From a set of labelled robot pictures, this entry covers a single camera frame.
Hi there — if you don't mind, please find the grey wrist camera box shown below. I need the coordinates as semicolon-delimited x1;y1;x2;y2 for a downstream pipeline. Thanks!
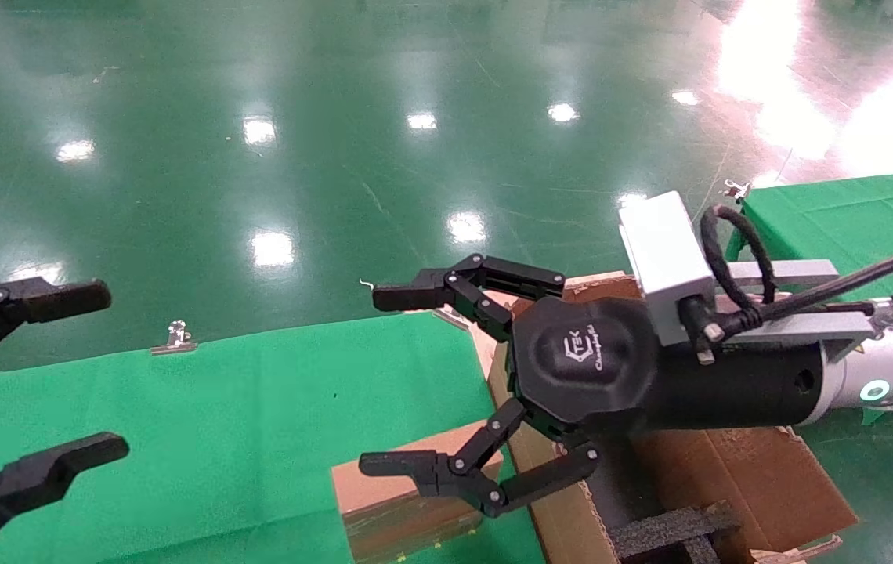
619;190;718;346

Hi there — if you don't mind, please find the green cloth with hanging corner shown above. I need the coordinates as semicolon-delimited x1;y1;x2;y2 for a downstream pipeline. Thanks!
725;168;893;428

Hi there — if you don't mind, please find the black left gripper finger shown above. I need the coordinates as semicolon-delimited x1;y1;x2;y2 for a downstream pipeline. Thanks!
0;276;112;381
0;432;131;559

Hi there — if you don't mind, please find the small brown cardboard box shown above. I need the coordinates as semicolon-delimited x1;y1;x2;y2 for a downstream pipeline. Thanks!
331;421;504;564

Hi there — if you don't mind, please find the black braided cable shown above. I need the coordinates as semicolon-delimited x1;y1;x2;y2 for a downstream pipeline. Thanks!
680;204;893;366

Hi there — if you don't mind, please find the large open cardboard carton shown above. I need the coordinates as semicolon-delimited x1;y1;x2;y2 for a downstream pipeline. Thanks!
486;270;859;564

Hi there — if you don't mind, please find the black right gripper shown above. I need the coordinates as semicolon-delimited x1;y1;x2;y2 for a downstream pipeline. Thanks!
359;253;826;519

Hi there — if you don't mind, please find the black foam insert block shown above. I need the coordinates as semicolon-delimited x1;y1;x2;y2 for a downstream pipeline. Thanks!
609;501;742;564

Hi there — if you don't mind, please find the large green table cloth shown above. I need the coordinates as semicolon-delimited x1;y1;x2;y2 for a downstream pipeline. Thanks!
0;312;546;564

